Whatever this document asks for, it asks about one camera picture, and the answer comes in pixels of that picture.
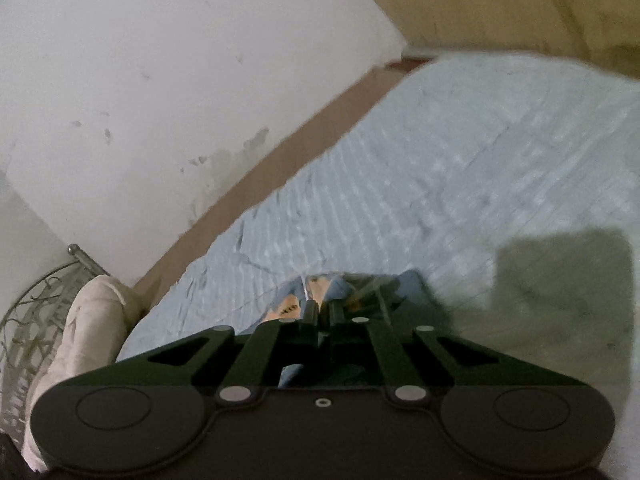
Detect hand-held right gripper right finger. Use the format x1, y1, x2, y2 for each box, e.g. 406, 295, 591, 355
327, 300, 592, 404

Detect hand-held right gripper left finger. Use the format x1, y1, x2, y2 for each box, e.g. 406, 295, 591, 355
116, 300, 321, 404

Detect metal wire headboard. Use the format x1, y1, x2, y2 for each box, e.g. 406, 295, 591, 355
0, 243, 108, 443

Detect blue orange printed pants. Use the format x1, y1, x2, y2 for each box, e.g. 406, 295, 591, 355
260, 270, 451, 391

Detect brown wooden bed frame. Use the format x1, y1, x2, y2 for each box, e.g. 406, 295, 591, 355
132, 57, 436, 306

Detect light blue quilted blanket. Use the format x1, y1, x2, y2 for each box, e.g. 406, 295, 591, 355
115, 52, 640, 391

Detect light wooden wardrobe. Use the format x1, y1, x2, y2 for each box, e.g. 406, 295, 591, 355
340, 0, 640, 81

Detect cream white pillow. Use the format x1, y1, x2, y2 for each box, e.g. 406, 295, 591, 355
22, 275, 135, 475

